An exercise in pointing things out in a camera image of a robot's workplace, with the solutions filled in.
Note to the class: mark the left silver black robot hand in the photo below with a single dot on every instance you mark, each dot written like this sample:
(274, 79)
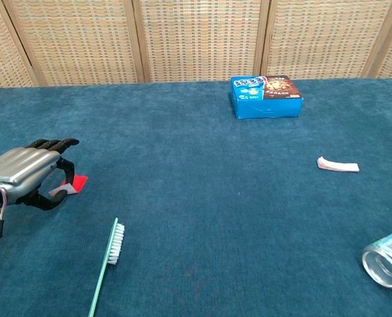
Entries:
(20, 165)

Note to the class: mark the small red packet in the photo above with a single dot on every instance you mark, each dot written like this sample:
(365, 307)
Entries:
(80, 182)

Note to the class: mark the green toothbrush white bristles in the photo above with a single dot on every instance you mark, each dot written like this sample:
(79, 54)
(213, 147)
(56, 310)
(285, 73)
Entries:
(116, 244)

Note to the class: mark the blue carpet table cloth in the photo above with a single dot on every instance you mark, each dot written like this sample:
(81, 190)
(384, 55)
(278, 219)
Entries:
(199, 198)

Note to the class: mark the blue brown cookie box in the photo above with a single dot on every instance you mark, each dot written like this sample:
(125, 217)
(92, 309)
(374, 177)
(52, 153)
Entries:
(268, 105)

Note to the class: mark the small white folded strip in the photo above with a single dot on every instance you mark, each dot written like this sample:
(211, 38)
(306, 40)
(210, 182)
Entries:
(337, 165)

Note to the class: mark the light blue drink can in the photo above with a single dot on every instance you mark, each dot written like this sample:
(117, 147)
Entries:
(387, 261)

